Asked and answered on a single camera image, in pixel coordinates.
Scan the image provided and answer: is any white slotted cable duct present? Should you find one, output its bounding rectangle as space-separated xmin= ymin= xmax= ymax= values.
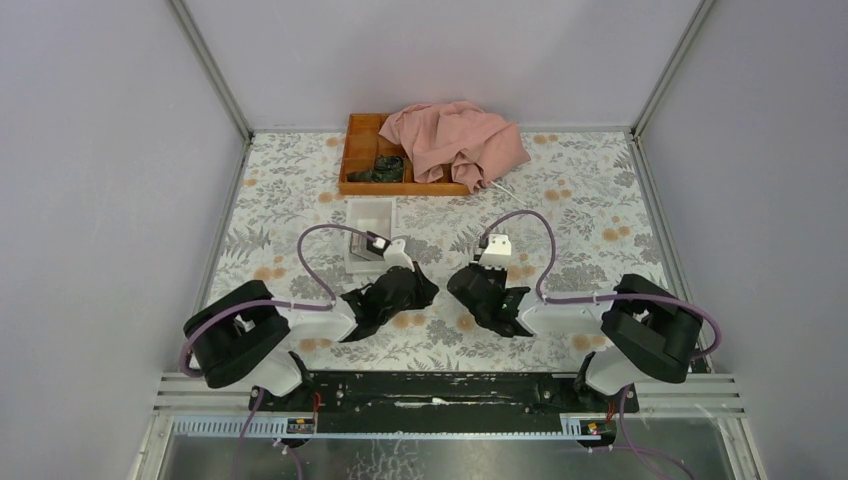
xmin=172 ymin=415 xmax=612 ymax=441

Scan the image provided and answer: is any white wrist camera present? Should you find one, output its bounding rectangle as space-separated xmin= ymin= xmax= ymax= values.
xmin=367 ymin=236 xmax=415 ymax=270
xmin=473 ymin=233 xmax=512 ymax=270

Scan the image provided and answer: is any floral patterned table mat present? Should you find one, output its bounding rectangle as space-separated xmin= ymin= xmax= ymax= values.
xmin=207 ymin=132 xmax=668 ymax=372

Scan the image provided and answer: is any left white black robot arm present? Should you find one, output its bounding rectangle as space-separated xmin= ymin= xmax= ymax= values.
xmin=179 ymin=264 xmax=439 ymax=411

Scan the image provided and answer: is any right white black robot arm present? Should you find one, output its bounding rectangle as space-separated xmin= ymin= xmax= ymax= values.
xmin=447 ymin=264 xmax=707 ymax=412

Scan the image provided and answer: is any pink cloth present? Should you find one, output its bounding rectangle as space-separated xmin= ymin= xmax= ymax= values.
xmin=378 ymin=101 xmax=531 ymax=193

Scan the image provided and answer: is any dark green crumpled item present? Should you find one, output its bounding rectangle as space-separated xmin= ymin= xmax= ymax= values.
xmin=346 ymin=155 xmax=405 ymax=183

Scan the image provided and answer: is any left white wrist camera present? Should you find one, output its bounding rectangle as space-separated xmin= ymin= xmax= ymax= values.
xmin=367 ymin=236 xmax=415 ymax=270

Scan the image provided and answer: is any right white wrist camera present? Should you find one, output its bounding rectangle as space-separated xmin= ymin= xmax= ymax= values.
xmin=473 ymin=233 xmax=512 ymax=270

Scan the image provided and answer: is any white plastic card box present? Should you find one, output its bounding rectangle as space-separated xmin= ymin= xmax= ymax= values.
xmin=343 ymin=197 xmax=397 ymax=275

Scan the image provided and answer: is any wooden compartment tray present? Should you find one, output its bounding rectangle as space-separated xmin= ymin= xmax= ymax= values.
xmin=337 ymin=113 xmax=470 ymax=196

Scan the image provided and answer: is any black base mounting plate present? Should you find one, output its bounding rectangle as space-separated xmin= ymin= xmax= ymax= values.
xmin=249 ymin=371 xmax=639 ymax=430

